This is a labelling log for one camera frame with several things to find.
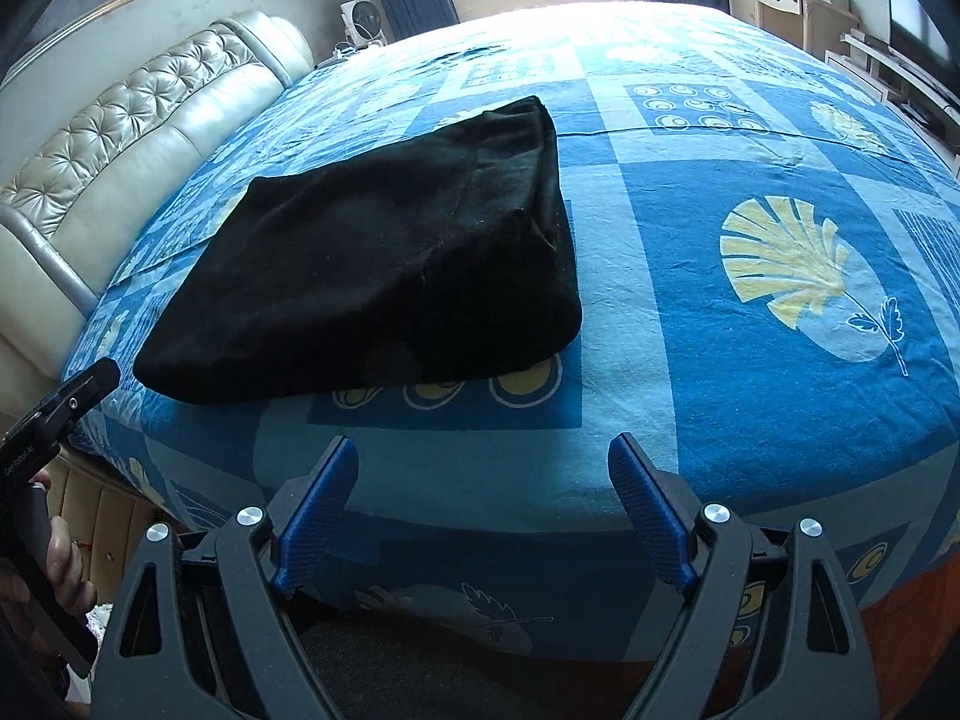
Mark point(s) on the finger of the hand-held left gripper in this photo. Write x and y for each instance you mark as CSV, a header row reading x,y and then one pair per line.
x,y
86,386

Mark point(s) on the white television stand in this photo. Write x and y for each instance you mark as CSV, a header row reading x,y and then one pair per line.
x,y
892,79

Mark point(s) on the black pants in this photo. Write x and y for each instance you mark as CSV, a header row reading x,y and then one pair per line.
x,y
360,277

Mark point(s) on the white box fan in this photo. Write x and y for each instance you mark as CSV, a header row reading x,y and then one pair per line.
x,y
364,22

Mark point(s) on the white dressing table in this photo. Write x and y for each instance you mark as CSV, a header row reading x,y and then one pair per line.
x,y
780,11

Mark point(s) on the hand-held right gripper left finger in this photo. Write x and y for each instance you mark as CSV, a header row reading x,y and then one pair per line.
x,y
319,517

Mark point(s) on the blue patterned bedsheet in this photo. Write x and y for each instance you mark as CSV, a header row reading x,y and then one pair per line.
x,y
750,390

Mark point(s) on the person's left hand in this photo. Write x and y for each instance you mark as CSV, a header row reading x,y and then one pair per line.
x,y
67,562

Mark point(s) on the black television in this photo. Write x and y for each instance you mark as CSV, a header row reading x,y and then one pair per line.
x,y
911,15

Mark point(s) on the cream tufted leather headboard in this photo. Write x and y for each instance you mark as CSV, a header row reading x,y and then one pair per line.
x,y
127,135

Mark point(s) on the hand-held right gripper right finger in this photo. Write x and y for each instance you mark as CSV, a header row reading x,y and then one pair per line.
x,y
649,517

